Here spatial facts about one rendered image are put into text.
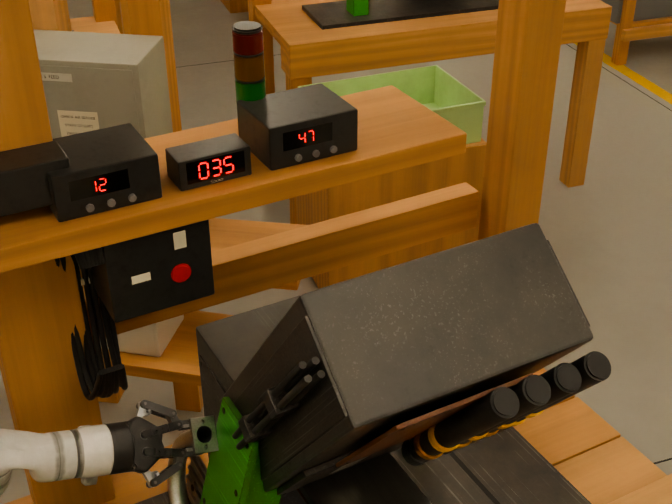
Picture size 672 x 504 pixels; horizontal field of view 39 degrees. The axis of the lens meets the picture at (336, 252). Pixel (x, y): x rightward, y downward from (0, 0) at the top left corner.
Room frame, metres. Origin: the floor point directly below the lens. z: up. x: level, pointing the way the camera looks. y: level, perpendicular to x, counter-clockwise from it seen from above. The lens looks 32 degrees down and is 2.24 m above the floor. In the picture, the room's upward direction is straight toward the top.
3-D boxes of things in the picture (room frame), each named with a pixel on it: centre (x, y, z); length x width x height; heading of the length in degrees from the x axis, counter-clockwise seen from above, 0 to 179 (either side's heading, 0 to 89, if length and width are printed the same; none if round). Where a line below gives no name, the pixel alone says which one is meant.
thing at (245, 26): (1.50, 0.14, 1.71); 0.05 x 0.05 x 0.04
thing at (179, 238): (1.31, 0.30, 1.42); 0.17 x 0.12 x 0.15; 118
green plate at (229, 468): (1.09, 0.14, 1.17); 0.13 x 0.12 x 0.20; 118
